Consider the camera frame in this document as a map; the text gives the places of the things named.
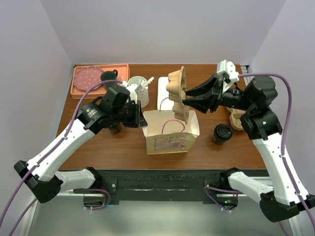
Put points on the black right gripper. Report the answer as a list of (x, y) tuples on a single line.
[(204, 104)]

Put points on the white rectangular plate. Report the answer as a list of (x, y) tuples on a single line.
[(163, 94)]

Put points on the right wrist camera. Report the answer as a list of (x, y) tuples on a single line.
[(228, 75)]

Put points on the single cardboard cup carrier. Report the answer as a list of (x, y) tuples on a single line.
[(176, 88)]

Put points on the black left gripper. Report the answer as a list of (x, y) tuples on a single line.
[(139, 119)]

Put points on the dark green mug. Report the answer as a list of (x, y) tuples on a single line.
[(107, 76)]

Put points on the dark brown coffee cup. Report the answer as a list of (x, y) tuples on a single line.
[(219, 139)]

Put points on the black coffee cup stack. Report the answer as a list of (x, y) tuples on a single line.
[(115, 128)]

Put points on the pink cakes paper bag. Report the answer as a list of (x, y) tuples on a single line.
[(166, 134)]

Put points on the pink polka dot plate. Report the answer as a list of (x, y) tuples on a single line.
[(87, 77)]

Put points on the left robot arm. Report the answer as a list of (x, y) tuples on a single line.
[(41, 174)]

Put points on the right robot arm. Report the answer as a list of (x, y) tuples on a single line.
[(287, 196)]

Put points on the wrapped white utensil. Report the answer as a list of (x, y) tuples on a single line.
[(147, 82)]

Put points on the frosted white utensil cup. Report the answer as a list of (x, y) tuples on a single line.
[(142, 93)]

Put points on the black mounting base rail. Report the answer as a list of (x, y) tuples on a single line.
[(152, 185)]

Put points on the black coffee lid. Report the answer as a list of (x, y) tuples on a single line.
[(223, 129)]

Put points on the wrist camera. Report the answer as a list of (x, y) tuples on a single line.
[(134, 90), (228, 75)]

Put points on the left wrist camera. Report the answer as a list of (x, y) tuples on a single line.
[(134, 90)]

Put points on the aluminium frame rail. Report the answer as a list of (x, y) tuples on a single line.
[(65, 215)]

